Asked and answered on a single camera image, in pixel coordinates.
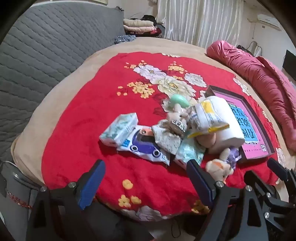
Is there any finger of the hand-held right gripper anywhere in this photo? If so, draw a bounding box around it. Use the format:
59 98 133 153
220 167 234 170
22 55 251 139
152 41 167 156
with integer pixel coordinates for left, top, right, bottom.
245 170 291 219
267 158 296 186

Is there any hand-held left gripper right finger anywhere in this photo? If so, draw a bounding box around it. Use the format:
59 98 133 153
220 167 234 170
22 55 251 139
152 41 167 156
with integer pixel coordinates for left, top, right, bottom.
187 159 271 241

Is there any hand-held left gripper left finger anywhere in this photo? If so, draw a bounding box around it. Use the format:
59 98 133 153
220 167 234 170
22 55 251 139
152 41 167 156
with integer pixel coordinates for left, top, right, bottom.
26 159 106 241

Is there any white and orange plush toy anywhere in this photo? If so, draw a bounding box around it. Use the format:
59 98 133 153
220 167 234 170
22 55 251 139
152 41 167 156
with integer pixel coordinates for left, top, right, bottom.
206 159 234 184

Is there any dark framed pink box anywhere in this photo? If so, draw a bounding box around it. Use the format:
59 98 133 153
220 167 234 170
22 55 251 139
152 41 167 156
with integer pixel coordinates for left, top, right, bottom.
206 85 275 165

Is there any teal tissue pack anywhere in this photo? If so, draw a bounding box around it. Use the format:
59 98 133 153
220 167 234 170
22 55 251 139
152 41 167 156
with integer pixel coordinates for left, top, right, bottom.
173 139 206 168

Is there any purple and white bunny plush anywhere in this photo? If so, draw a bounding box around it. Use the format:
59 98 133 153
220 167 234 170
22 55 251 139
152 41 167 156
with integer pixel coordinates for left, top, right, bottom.
217 147 240 169

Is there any white patterned cloth pouch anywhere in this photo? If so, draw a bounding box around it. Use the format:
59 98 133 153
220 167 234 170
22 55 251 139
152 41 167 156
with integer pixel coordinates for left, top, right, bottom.
151 124 185 154

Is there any green floral tissue pack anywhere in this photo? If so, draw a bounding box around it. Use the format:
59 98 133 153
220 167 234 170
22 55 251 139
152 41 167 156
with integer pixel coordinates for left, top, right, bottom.
99 113 139 146

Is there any leopard print cloth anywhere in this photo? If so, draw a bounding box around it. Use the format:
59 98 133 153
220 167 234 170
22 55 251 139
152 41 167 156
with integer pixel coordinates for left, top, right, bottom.
170 119 186 133

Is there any car print wet wipes pack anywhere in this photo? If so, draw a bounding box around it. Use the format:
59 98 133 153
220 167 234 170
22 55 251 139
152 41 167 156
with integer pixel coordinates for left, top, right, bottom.
117 125 171 165

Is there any white and yellow snack bag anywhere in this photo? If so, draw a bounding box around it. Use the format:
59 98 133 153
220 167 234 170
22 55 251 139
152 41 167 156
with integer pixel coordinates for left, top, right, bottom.
187 97 230 139

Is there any beige plush with pink bow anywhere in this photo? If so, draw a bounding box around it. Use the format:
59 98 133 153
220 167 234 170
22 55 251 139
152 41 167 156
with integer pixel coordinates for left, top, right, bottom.
165 103 192 126

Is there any mint green egg-shaped toy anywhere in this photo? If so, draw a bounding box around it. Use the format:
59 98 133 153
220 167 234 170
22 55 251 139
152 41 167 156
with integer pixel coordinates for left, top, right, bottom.
169 94 190 109

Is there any small beige plush toy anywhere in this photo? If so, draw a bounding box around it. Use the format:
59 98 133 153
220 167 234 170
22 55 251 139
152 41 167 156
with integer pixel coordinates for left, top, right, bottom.
196 133 216 149

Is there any white paper towel roll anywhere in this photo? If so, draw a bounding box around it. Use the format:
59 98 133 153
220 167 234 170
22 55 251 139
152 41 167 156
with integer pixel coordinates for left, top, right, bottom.
206 96 245 154

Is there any red floral blanket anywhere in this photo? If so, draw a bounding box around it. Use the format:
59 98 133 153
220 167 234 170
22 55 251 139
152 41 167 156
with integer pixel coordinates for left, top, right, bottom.
42 53 287 222

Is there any pink quilt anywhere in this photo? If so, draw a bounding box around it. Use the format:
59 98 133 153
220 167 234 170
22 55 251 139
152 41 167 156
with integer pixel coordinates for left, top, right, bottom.
206 40 296 149

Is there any black television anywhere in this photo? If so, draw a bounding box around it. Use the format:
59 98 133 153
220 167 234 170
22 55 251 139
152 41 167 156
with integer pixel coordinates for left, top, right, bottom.
282 49 296 81

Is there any black bag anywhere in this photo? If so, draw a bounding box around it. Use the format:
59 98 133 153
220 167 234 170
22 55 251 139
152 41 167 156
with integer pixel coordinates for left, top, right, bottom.
236 44 253 55

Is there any beige bed sheet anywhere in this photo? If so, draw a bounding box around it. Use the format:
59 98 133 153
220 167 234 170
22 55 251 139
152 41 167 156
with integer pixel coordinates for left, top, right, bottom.
11 37 296 209

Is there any grey quilted headboard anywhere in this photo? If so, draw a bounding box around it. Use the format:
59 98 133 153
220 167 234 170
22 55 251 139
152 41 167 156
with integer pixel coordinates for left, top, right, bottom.
0 0 126 160

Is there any white air conditioner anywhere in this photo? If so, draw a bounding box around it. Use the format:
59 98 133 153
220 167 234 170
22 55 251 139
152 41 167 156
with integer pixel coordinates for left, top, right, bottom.
257 14 281 29

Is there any blue patterned cloth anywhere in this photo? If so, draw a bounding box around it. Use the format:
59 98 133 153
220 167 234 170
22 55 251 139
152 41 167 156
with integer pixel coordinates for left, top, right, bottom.
114 35 137 45

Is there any red folded cloth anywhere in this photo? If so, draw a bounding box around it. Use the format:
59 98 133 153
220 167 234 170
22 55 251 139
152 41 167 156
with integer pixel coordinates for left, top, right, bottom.
150 28 166 39

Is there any white curtain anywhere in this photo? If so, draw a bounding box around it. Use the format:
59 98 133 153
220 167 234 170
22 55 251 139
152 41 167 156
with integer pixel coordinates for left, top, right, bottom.
157 0 243 47

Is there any black cord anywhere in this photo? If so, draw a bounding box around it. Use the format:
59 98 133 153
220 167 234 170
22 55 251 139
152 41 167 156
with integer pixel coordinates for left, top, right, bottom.
170 222 182 238

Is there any red beaded string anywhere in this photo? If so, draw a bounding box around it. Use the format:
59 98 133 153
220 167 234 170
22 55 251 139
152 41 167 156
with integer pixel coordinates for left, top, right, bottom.
6 189 33 209

